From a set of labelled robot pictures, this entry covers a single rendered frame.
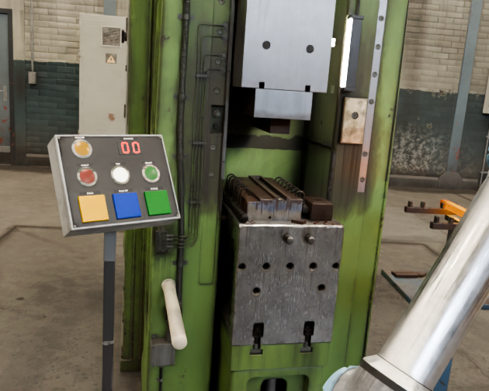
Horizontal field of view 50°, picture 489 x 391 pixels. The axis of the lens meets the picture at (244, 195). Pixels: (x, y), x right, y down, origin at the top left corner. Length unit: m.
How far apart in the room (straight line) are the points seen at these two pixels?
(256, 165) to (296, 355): 0.82
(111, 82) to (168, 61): 5.29
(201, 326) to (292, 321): 0.37
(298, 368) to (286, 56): 1.12
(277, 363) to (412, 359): 1.05
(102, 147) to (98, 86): 5.58
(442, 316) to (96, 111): 6.47
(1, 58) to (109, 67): 1.70
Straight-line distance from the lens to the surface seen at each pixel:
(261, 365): 2.00
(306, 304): 1.93
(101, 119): 7.18
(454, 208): 1.93
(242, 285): 1.84
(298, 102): 1.81
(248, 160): 2.28
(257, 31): 1.77
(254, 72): 1.76
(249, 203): 1.81
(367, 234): 2.17
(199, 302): 2.05
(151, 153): 1.66
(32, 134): 8.09
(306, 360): 2.04
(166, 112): 1.87
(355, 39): 1.99
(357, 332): 2.32
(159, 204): 1.60
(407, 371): 1.01
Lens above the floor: 1.38
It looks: 12 degrees down
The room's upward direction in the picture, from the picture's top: 4 degrees clockwise
